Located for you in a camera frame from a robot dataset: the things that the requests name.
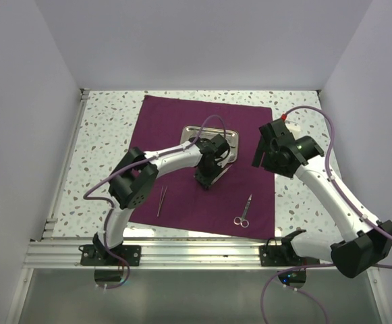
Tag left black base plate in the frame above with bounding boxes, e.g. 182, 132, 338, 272
78, 244, 142, 267

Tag aluminium front rail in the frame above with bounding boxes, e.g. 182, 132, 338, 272
23, 238, 264, 270

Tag steel surgical forceps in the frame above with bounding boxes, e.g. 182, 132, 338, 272
157, 186, 167, 217

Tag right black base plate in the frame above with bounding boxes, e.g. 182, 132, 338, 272
258, 238, 320, 267

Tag steel scalpel handle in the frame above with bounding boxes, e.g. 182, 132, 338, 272
211, 164, 233, 185

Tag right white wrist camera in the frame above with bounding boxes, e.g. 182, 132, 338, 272
285, 122, 302, 138

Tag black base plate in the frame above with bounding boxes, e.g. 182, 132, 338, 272
78, 244, 142, 267
258, 238, 320, 267

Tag purple surgical cloth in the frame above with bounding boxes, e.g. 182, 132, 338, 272
130, 95, 275, 240

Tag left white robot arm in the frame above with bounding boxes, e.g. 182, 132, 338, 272
96, 134, 231, 265

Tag aluminium left side rail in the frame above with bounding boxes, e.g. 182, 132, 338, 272
41, 88, 90, 240

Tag steel instrument tray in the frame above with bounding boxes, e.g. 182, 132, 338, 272
179, 126, 240, 163

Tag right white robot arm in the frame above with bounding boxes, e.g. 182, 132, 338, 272
252, 119, 392, 278

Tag aluminium rail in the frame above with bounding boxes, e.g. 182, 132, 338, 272
23, 238, 264, 270
41, 88, 90, 240

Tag steel surgical scissors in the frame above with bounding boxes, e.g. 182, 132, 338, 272
233, 194, 252, 228

